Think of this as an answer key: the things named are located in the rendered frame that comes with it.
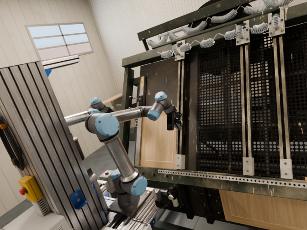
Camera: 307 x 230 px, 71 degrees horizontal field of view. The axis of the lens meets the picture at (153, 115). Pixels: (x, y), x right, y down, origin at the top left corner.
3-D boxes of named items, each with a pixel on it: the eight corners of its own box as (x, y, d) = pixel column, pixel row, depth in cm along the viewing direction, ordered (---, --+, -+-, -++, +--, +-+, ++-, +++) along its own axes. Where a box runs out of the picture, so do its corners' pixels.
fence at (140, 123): (137, 165, 221) (134, 165, 218) (143, 77, 239) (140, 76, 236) (140, 165, 218) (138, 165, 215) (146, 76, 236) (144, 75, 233)
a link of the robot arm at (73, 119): (30, 124, 145) (99, 105, 169) (29, 122, 154) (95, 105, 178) (35, 140, 148) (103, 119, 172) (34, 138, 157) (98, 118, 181)
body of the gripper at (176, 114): (182, 115, 159) (176, 104, 152) (179, 124, 154) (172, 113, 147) (173, 116, 164) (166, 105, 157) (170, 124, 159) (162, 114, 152)
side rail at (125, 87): (123, 164, 241) (116, 164, 232) (130, 71, 262) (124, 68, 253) (127, 164, 237) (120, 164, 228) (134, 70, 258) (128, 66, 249)
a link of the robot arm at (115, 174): (126, 180, 150) (119, 163, 146) (138, 185, 140) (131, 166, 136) (112, 190, 142) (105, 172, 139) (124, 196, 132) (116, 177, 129)
